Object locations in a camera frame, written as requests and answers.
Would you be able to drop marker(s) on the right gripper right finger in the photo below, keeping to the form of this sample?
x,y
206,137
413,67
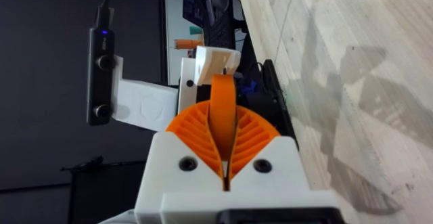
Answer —
x,y
267,180

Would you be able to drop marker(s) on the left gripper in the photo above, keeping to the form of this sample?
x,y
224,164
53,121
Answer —
x,y
186,88

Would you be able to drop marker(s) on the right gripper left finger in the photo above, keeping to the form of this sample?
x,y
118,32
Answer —
x,y
169,170

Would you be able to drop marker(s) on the orange tool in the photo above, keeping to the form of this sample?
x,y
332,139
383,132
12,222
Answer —
x,y
187,44

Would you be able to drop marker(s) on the black keyboard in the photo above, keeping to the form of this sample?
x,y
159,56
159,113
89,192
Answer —
x,y
220,27

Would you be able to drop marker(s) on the teal block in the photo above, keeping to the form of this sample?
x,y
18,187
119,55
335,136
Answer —
x,y
195,30

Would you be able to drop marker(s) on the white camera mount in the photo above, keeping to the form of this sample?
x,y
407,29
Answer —
x,y
145,105

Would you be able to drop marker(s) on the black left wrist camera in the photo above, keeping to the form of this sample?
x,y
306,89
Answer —
x,y
100,82

